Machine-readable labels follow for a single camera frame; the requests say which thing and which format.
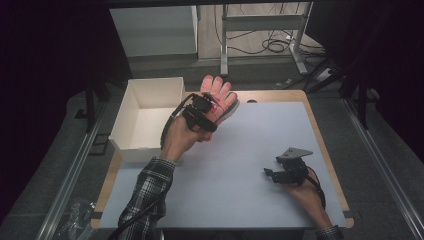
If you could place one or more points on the person's left hand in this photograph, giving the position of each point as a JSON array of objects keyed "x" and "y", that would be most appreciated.
[{"x": 181, "y": 140}]

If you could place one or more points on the black floor bracket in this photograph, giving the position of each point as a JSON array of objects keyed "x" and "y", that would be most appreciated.
[{"x": 99, "y": 144}]

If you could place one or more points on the light blue table mat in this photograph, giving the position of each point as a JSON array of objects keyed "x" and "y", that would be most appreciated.
[{"x": 240, "y": 200}]

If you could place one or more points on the white cabinet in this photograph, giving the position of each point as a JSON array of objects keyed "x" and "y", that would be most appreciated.
[{"x": 153, "y": 31}]

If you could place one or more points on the pink glove with red mark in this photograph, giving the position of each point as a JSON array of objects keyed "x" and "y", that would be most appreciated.
[{"x": 221, "y": 91}]

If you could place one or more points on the clear plastic bag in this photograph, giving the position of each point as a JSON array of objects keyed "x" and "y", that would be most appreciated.
[{"x": 76, "y": 220}]

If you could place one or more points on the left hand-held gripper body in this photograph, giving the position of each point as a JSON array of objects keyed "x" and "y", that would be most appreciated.
[{"x": 193, "y": 115}]

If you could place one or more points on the white cardboard box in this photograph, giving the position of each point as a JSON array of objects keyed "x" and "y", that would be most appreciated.
[{"x": 150, "y": 126}]

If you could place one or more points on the person's right hand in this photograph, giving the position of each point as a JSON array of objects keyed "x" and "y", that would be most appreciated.
[{"x": 308, "y": 200}]

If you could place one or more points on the aluminium rail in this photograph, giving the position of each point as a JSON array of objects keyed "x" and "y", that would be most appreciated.
[
  {"x": 383, "y": 166},
  {"x": 71, "y": 176}
]

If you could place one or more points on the white power strip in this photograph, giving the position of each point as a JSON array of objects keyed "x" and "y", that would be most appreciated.
[{"x": 325, "y": 75}]

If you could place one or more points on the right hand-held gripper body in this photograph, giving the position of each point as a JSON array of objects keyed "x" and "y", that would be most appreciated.
[{"x": 293, "y": 168}]

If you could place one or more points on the pink glove with grey palm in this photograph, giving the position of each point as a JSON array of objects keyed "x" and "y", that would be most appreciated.
[{"x": 234, "y": 108}]

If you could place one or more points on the black tape piece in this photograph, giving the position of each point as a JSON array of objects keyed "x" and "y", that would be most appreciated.
[
  {"x": 96, "y": 215},
  {"x": 348, "y": 214}
]

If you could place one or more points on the grey metal stand frame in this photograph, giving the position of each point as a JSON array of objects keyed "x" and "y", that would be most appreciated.
[{"x": 261, "y": 22}]

